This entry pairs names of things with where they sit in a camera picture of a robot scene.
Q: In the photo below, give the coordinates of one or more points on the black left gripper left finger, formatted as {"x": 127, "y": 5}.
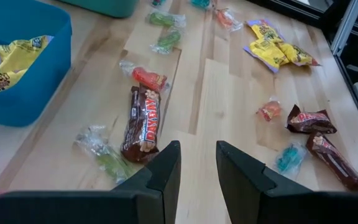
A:
{"x": 104, "y": 208}

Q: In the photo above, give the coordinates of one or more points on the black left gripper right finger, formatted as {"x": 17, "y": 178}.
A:
{"x": 275, "y": 205}

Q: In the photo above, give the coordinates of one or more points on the blue candy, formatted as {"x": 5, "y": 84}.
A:
{"x": 291, "y": 158}

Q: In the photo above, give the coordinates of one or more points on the green candy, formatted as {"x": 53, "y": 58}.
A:
{"x": 107, "y": 155}
{"x": 168, "y": 40}
{"x": 163, "y": 18}

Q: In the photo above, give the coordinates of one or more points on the brown PayDay candy bar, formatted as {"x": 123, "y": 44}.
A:
{"x": 141, "y": 124}
{"x": 334, "y": 161}
{"x": 309, "y": 121}

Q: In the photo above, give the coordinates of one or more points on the orange candy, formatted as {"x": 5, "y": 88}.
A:
{"x": 269, "y": 110}
{"x": 226, "y": 18}

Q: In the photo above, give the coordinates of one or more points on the red candy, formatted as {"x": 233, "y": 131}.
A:
{"x": 148, "y": 77}

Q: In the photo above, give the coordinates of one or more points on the yellow sour candy pack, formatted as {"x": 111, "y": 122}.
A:
{"x": 267, "y": 53}
{"x": 264, "y": 29}
{"x": 297, "y": 54}
{"x": 14, "y": 62}

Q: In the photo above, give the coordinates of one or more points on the blue plastic bin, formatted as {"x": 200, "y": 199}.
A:
{"x": 26, "y": 105}

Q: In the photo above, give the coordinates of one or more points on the teal plastic bin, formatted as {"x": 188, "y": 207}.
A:
{"x": 104, "y": 6}

